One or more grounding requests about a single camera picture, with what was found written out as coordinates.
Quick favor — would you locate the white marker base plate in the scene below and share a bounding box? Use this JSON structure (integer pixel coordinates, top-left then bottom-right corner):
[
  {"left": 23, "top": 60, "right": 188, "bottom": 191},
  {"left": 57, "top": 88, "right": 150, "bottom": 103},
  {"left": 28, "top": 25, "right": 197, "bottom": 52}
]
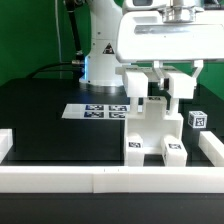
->
[{"left": 62, "top": 104, "right": 129, "bottom": 120}]

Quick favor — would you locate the white thin cable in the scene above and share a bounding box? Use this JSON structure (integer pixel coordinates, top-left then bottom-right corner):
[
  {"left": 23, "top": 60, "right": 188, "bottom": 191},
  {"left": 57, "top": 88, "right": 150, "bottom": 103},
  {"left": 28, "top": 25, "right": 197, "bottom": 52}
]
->
[{"left": 54, "top": 0, "right": 64, "bottom": 80}]

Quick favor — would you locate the white chair seat part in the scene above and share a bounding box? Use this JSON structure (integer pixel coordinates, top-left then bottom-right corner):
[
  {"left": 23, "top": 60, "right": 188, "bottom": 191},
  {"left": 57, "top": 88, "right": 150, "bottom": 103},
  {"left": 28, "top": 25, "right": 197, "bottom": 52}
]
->
[{"left": 124, "top": 96, "right": 183, "bottom": 154}]

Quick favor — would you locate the white front fence bar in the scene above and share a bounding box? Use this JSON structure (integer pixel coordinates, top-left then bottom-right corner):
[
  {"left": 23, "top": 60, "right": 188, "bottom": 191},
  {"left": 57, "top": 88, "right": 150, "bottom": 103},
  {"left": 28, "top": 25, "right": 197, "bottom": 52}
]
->
[{"left": 0, "top": 166, "right": 224, "bottom": 193}]

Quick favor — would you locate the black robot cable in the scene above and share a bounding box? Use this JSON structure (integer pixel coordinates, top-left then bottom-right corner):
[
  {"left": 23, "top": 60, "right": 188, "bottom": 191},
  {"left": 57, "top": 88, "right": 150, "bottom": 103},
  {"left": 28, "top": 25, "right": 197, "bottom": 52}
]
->
[{"left": 25, "top": 0, "right": 86, "bottom": 80}]

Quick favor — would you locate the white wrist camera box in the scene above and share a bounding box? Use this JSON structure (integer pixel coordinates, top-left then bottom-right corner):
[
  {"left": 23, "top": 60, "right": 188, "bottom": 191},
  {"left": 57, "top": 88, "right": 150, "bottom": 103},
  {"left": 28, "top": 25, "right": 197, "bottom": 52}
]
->
[{"left": 122, "top": 0, "right": 170, "bottom": 11}]

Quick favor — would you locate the white fence bar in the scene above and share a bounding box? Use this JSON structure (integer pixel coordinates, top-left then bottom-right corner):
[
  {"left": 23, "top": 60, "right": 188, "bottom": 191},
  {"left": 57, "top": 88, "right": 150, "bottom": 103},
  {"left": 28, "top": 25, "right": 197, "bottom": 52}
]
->
[
  {"left": 0, "top": 129, "right": 13, "bottom": 163},
  {"left": 198, "top": 131, "right": 224, "bottom": 167},
  {"left": 0, "top": 166, "right": 224, "bottom": 193}
]

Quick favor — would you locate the white right fence bar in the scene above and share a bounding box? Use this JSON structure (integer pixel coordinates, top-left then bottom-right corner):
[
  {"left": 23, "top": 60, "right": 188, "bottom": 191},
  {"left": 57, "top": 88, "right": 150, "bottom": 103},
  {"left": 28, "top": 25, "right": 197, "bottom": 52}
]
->
[{"left": 198, "top": 131, "right": 224, "bottom": 167}]

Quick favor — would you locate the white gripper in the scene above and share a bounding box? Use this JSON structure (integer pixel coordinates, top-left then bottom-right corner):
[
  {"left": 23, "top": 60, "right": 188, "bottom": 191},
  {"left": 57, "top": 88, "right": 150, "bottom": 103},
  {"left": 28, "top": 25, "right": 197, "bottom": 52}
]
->
[{"left": 116, "top": 10, "right": 224, "bottom": 90}]

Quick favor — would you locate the white chair back frame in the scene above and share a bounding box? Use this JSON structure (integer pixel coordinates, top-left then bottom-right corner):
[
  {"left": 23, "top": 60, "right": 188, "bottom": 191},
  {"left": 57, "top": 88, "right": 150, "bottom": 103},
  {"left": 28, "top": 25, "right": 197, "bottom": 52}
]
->
[{"left": 115, "top": 65, "right": 196, "bottom": 99}]

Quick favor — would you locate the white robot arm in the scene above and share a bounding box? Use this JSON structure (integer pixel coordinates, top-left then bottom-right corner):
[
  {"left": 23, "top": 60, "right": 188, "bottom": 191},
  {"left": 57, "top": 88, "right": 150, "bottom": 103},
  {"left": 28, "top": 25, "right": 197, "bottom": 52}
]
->
[{"left": 80, "top": 0, "right": 224, "bottom": 93}]

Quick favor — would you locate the white left fence bar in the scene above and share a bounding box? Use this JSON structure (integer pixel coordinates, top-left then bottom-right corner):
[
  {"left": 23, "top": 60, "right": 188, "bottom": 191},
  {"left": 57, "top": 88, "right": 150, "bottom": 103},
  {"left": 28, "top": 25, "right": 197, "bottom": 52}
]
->
[{"left": 0, "top": 129, "right": 13, "bottom": 163}]

